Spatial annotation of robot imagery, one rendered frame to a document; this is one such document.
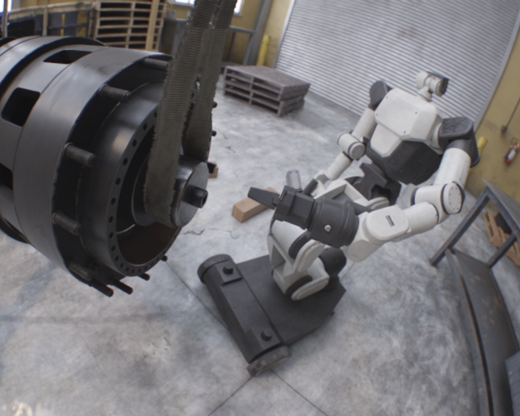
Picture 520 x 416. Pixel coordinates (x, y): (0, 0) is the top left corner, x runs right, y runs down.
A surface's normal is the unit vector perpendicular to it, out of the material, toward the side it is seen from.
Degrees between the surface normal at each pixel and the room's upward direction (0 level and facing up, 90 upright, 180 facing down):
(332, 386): 0
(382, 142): 79
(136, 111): 25
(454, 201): 47
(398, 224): 20
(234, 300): 0
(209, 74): 102
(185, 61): 91
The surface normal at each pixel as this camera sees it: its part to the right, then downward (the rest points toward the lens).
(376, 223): 0.14, -0.52
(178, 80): 0.72, 0.57
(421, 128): -0.43, 0.22
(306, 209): 0.00, -0.16
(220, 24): 0.67, 0.71
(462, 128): -0.64, -0.61
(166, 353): 0.25, -0.76
